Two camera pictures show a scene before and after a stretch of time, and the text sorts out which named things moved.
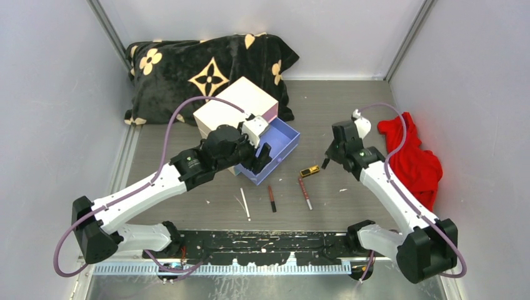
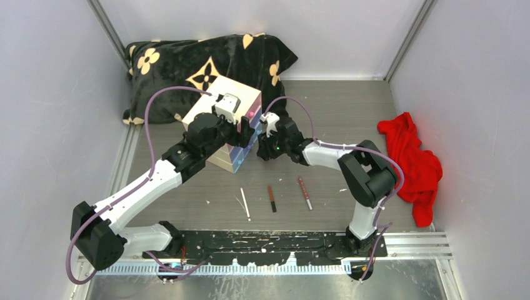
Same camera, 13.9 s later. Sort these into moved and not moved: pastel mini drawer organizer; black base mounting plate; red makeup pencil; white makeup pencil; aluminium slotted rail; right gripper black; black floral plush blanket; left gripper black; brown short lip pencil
Moved: left gripper black; right gripper black; pastel mini drawer organizer
Not moved: aluminium slotted rail; black floral plush blanket; red makeup pencil; white makeup pencil; black base mounting plate; brown short lip pencil
